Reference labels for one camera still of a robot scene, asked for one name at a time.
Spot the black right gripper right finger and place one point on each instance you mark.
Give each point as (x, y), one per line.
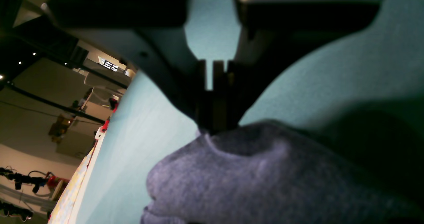
(274, 35)

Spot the blue-grey heathered T-shirt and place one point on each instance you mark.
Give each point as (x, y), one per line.
(265, 173)

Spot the teal table cloth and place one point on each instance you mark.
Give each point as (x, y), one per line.
(361, 95)

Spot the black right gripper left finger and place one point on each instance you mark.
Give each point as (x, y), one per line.
(149, 34)

